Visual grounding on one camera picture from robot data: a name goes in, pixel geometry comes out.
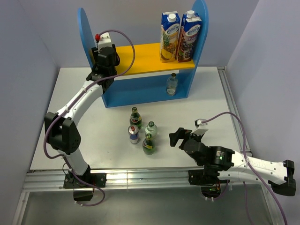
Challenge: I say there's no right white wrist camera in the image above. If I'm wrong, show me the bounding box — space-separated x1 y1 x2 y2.
192 119 208 136

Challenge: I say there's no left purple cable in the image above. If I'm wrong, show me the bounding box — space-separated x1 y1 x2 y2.
43 29 136 207

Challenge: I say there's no energy drink can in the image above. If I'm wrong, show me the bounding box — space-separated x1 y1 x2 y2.
128 125 139 144

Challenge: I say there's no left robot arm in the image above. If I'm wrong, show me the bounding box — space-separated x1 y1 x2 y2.
43 44 120 187

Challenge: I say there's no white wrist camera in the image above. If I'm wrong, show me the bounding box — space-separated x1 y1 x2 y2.
95 32 112 51
192 119 208 136

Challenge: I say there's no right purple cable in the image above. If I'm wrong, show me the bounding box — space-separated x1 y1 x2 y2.
201 112 288 225

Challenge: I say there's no pineapple juice carton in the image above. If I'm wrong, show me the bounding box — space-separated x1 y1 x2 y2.
160 11 180 62

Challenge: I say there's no berry juice carton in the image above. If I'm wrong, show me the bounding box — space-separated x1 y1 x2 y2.
176 10 202 62

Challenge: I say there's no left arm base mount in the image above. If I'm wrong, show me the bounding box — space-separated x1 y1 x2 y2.
63 172 106 207

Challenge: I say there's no blue and yellow shelf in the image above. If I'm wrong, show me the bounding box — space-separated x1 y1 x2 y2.
77 0 209 107

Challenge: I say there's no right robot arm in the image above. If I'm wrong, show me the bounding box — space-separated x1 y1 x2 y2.
169 127 296 196

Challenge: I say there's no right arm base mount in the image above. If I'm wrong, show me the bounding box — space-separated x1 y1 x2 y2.
188 169 228 198

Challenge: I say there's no clear glass bottle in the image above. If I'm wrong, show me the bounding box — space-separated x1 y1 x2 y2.
166 73 178 96
145 121 158 139

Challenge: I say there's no green glass bottle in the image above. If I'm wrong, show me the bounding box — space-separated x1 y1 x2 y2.
129 107 143 129
142 133 156 155

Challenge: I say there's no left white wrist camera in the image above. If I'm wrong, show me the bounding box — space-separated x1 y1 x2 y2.
95 32 112 51

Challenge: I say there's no purple cable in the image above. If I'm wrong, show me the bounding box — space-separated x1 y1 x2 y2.
201 112 288 225
43 29 136 207

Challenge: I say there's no green glass bottle front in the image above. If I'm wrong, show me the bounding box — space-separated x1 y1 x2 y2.
142 133 156 155

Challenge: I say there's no aluminium rail frame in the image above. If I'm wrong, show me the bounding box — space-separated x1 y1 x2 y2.
13 67 284 225

